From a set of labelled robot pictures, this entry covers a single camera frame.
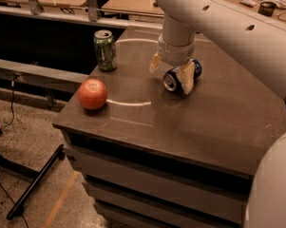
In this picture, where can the blue pepsi can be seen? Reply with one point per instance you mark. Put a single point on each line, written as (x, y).
(172, 83)

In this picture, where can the black round container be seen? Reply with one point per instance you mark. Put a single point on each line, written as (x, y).
(267, 8)

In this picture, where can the grey metal bracket middle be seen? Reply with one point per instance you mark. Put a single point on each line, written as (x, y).
(92, 7)

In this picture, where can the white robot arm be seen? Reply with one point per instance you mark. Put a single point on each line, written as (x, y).
(257, 43)

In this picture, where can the grey metal bracket left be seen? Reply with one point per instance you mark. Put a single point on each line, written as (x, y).
(35, 7)

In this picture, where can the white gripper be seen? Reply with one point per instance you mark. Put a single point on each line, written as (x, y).
(176, 53)

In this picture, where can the red apple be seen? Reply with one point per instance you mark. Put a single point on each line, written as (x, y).
(92, 94)

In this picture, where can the black floor stand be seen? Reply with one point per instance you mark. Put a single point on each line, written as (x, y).
(34, 176)

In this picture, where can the grey drawer cabinet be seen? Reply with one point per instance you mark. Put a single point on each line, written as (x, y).
(152, 158)

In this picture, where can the green soda can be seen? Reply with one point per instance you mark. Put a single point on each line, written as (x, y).
(104, 44)

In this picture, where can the grey metal bracket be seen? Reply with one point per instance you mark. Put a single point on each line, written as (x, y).
(92, 7)
(35, 7)

